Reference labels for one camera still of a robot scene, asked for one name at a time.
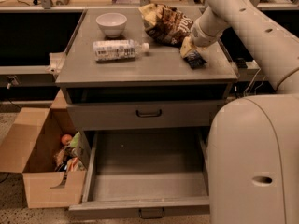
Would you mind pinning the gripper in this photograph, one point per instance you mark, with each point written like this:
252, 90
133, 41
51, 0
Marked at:
200, 36

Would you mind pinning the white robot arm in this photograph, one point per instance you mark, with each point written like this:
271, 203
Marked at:
253, 142

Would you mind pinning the grey drawer cabinet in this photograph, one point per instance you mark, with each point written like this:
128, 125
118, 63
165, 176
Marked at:
159, 76

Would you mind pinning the closed grey top drawer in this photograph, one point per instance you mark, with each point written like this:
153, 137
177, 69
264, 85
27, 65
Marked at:
143, 115

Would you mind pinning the open grey middle drawer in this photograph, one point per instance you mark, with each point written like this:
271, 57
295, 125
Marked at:
147, 173

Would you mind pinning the brown chips bag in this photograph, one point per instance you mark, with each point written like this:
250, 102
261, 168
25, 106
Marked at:
164, 24

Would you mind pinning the white ceramic bowl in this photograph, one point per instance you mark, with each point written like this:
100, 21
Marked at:
111, 24

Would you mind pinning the clear plastic water bottle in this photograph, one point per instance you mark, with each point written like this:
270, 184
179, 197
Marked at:
110, 50

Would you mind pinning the orange fruit in box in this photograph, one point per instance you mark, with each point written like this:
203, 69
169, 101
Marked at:
66, 139

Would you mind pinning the brown cardboard box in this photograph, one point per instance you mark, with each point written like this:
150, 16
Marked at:
29, 148

